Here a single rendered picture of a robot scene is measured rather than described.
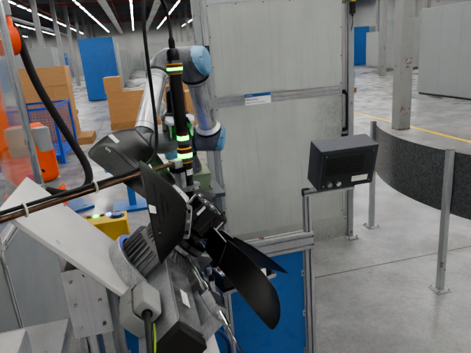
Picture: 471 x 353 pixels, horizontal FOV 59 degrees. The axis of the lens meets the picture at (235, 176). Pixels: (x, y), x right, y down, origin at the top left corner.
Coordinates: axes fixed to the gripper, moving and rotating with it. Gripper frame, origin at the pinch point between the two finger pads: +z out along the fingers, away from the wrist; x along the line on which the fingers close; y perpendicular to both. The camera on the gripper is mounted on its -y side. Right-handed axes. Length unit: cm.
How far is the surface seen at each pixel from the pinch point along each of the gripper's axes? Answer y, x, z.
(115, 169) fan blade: 10.6, 19.6, 3.6
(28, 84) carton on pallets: 10, 210, -791
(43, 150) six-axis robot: 69, 117, -367
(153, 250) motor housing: 31.5, 12.8, 13.7
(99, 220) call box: 40, 31, -37
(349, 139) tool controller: 22, -73, -39
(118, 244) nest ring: 30.4, 21.6, 8.8
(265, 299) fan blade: 42, -12, 31
